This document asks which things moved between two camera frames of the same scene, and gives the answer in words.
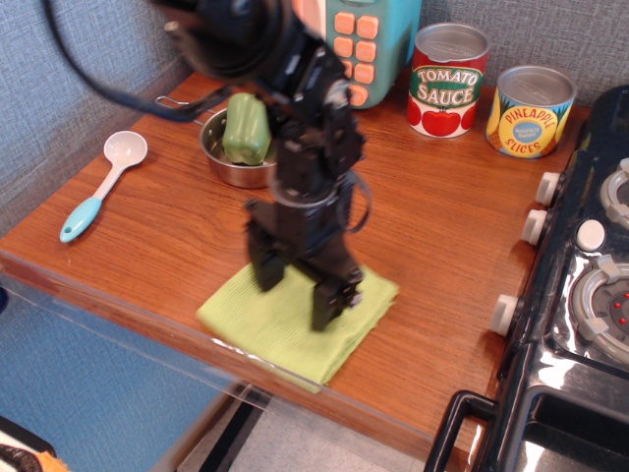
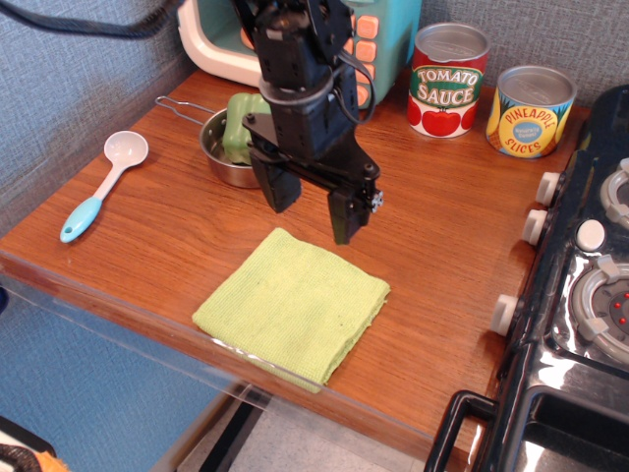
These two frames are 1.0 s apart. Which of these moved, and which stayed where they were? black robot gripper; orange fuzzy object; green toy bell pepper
Moved: black robot gripper
Stayed: green toy bell pepper; orange fuzzy object
